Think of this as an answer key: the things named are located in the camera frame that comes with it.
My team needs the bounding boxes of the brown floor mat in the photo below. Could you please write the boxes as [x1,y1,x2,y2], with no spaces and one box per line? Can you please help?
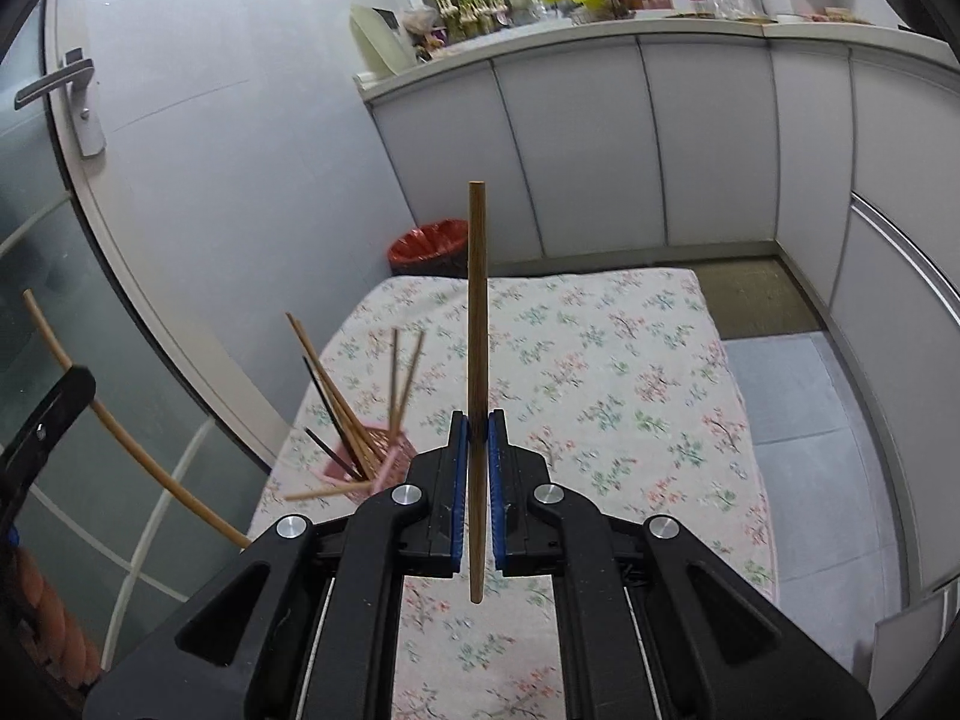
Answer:
[701,253,824,340]

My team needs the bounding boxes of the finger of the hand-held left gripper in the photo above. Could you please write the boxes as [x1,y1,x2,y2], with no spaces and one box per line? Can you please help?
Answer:
[0,365,98,541]

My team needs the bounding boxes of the red trash bin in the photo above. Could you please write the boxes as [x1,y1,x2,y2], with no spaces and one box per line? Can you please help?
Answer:
[388,219,472,278]

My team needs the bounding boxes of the floral tablecloth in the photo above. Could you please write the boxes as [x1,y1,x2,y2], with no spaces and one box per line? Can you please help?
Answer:
[247,266,778,720]

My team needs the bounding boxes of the grey floor mat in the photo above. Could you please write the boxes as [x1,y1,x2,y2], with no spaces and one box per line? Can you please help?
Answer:
[721,330,912,683]

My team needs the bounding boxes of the sprouting garlic bulbs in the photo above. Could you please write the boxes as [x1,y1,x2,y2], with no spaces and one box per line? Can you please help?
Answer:
[431,0,512,44]

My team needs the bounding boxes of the pink perforated chopstick holder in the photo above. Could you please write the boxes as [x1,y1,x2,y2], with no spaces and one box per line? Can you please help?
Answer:
[319,426,418,500]

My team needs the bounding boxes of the white base cabinet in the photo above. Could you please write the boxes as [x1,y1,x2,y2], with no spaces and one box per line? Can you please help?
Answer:
[354,15,778,272]

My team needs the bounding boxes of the white panel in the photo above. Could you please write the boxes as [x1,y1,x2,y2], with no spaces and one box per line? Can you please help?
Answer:
[872,583,960,702]

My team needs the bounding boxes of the silver door handle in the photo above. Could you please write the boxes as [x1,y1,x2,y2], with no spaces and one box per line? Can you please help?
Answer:
[15,49,107,158]

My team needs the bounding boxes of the glass door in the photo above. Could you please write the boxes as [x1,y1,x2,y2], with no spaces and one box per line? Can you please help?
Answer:
[0,0,275,683]

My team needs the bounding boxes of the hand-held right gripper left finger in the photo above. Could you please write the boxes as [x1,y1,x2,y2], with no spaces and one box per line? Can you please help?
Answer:
[82,409,472,720]

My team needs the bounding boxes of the person's left hand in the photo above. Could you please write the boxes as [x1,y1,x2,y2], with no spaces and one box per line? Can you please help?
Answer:
[15,546,103,692]

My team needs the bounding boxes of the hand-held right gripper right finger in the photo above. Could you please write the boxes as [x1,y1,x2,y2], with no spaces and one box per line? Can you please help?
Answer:
[486,409,876,720]

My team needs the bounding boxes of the white side cabinet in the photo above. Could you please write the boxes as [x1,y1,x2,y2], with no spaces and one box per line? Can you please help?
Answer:
[765,22,960,595]

